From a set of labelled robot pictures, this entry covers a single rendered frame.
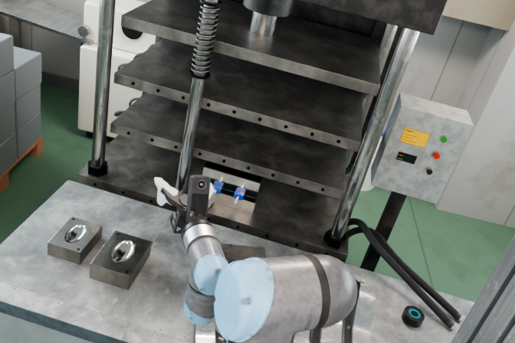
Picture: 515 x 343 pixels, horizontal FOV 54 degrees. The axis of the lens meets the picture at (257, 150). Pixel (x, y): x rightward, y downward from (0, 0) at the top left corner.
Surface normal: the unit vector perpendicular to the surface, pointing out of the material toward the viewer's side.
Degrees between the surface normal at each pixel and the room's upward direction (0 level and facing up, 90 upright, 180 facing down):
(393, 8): 90
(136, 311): 0
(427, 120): 90
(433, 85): 90
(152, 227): 0
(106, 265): 0
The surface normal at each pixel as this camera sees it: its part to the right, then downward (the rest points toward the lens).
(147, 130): 0.21, -0.85
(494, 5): -0.11, 0.47
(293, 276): 0.28, -0.71
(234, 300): -0.89, -0.11
